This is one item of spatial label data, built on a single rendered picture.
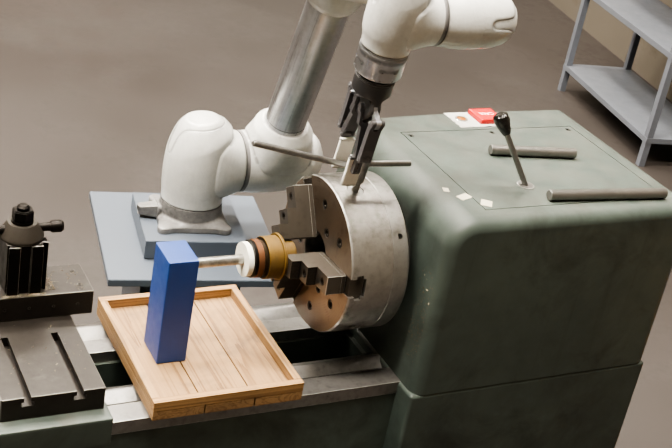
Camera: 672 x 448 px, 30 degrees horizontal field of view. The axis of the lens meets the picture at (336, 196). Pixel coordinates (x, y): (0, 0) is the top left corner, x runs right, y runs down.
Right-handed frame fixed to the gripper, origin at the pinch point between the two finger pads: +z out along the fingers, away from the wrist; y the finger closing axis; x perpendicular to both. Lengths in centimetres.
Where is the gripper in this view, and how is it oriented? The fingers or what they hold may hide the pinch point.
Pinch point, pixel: (347, 162)
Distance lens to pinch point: 234.5
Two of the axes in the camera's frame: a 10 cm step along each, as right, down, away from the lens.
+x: 9.1, -0.1, 4.1
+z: -2.5, 7.8, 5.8
